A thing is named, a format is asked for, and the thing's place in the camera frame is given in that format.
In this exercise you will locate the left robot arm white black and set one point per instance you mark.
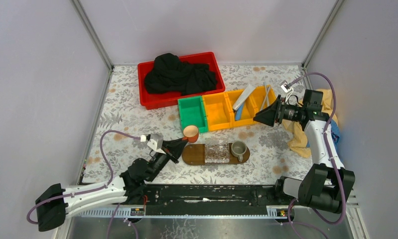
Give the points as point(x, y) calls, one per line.
point(56, 204)

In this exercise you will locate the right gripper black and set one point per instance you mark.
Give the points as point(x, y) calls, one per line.
point(275, 112)

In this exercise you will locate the red plastic bin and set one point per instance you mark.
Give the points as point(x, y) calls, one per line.
point(154, 101)

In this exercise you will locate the black cloth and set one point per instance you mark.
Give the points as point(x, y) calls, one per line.
point(170, 74)

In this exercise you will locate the grey cup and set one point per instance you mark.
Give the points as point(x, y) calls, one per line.
point(238, 149)

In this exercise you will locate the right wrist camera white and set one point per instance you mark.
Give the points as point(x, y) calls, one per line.
point(286, 87)

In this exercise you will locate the clear textured glass holder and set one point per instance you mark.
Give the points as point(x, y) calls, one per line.
point(217, 151)

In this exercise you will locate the blue toothpaste tube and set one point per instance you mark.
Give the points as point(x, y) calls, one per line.
point(238, 113)

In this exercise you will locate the brown wooden oval tray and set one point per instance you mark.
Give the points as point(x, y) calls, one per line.
point(194, 154)

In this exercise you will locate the green plastic bin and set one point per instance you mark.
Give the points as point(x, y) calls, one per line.
point(192, 112)

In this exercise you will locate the yellow cloth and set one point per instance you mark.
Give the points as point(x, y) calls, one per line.
point(299, 143)

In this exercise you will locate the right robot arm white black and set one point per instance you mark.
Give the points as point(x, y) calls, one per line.
point(327, 185)

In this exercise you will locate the yellow bin with toothpaste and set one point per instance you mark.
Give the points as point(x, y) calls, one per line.
point(248, 112)

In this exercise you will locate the white toothpaste tube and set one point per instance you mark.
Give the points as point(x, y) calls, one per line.
point(243, 96)

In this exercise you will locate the orange cup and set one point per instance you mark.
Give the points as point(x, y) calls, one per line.
point(191, 133)

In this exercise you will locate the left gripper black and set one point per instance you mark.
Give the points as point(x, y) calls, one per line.
point(167, 150)

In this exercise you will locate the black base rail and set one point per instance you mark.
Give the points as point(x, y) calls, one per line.
point(209, 200)

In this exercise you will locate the blue cloth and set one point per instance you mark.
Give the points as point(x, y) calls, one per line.
point(335, 132)

